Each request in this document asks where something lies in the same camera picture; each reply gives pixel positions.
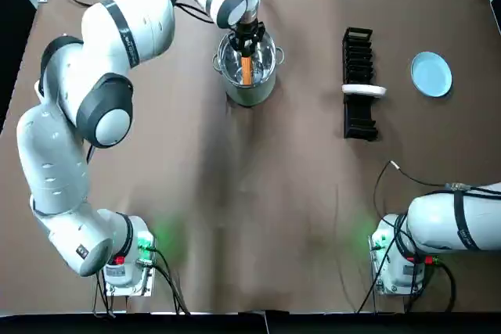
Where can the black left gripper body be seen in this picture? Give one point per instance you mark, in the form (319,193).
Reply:
(247,29)

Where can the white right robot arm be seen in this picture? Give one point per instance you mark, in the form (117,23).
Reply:
(442,224)

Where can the stainless steel pot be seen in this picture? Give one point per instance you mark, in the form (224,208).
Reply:
(250,95)

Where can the black dish rack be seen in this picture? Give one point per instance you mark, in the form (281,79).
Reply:
(358,56)

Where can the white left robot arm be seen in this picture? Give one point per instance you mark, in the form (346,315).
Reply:
(51,154)

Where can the light blue plate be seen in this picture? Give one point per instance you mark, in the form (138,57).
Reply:
(430,74)

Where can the white plate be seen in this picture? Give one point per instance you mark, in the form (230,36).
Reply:
(364,90)

